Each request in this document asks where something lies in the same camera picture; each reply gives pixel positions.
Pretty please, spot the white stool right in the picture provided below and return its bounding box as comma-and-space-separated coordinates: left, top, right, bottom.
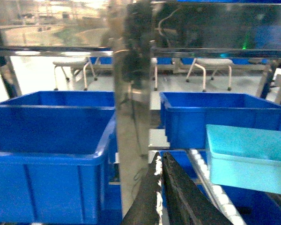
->
185, 58, 233, 92

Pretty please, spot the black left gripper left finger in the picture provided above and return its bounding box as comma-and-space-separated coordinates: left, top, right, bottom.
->
121, 152, 163, 225

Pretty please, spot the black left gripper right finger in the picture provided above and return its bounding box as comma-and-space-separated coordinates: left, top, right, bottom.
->
163, 152, 232, 225

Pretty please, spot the blue bin front left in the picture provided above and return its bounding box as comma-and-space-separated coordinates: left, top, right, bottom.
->
0, 91, 117, 225

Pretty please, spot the blue bin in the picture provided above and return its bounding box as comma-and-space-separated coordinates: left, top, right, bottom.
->
160, 92, 281, 149
0, 91, 117, 225

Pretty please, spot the roller conveyor track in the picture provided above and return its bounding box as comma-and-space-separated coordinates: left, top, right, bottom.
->
186, 149, 246, 225

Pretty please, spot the teal plastic tray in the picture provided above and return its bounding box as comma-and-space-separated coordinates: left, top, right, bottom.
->
206, 124, 281, 195

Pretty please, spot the white stool left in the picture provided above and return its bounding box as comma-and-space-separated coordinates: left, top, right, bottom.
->
52, 57, 98, 91

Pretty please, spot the blue bin back right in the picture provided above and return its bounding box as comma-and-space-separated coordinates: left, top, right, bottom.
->
160, 92, 281, 149

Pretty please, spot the white stool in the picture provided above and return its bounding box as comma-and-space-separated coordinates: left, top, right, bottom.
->
52, 57, 98, 91
185, 58, 233, 92

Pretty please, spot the steel shelf upright post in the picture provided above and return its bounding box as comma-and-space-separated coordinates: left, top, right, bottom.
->
111, 0, 152, 215

